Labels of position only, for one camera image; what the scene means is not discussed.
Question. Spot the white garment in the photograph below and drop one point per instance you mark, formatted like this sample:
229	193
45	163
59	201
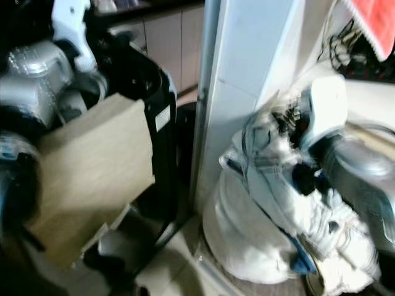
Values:
259	216

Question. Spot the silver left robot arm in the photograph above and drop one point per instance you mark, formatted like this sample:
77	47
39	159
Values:
31	92

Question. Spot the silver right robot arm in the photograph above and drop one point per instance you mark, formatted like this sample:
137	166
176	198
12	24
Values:
364	179

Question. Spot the red hanging cloth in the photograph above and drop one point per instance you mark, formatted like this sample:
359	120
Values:
376	24

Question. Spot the black plastic laundry basket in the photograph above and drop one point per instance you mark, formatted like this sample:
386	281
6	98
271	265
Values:
163	154

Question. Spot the beige flat cardboard sheet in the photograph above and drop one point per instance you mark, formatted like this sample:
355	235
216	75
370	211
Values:
99	179

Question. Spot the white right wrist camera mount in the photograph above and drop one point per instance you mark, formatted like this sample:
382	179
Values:
327	108

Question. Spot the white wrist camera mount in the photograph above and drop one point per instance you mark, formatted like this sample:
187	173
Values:
327	108
77	28

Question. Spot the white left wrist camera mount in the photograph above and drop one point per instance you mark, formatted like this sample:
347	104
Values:
77	28

